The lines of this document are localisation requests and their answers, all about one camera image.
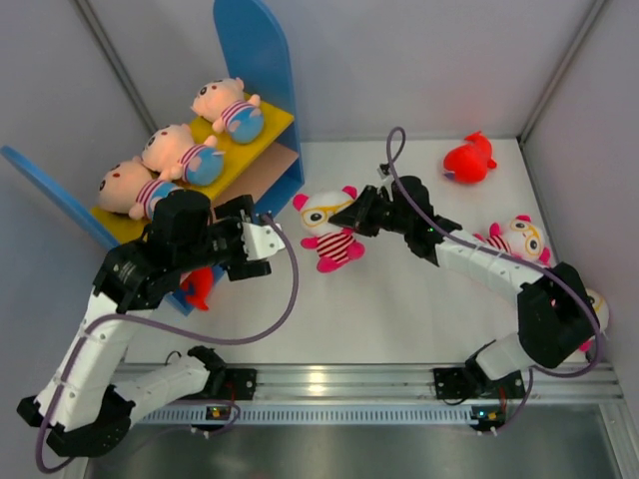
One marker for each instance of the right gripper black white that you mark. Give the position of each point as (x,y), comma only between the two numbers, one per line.
(357,216)

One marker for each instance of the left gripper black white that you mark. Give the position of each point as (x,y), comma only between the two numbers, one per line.
(237,217)

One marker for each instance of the pink white plush with glasses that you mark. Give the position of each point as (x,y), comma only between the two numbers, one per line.
(335,246)

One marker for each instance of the pig plush blue pants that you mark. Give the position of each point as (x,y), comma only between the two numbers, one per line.
(174,155)
(223,103)
(131,189)

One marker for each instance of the pink white plush glasses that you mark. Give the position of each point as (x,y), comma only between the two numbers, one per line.
(519,237)
(602,313)

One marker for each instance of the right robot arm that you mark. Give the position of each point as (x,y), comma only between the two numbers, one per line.
(554,316)

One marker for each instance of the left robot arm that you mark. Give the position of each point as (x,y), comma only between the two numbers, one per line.
(82,413)

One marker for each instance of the red plush whale in shelf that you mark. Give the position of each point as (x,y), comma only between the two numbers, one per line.
(196,287)

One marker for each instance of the colourful wooden toy shelf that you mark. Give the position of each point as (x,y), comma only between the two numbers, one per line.
(269,169)

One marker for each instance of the red plush whale on table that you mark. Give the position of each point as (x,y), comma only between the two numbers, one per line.
(470,163)

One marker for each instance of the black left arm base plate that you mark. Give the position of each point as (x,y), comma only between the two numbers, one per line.
(239,384)

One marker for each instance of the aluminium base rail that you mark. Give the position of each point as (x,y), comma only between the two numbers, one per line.
(411,382)

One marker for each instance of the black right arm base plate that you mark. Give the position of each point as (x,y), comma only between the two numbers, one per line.
(451,383)

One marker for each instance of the white slotted cable duct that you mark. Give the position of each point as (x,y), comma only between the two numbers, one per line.
(322,414)

